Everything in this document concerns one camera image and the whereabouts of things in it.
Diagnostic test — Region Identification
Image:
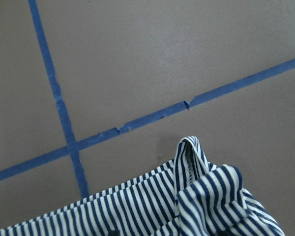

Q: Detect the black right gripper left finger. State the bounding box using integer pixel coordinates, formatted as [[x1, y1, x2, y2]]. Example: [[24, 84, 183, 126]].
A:
[[109, 230, 120, 236]]

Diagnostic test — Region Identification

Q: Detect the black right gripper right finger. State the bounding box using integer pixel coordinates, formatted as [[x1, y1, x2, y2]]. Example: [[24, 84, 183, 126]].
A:
[[217, 231, 228, 236]]

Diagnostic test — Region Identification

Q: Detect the navy white striped polo shirt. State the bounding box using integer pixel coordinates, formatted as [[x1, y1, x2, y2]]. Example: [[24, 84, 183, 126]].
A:
[[0, 136, 284, 236]]

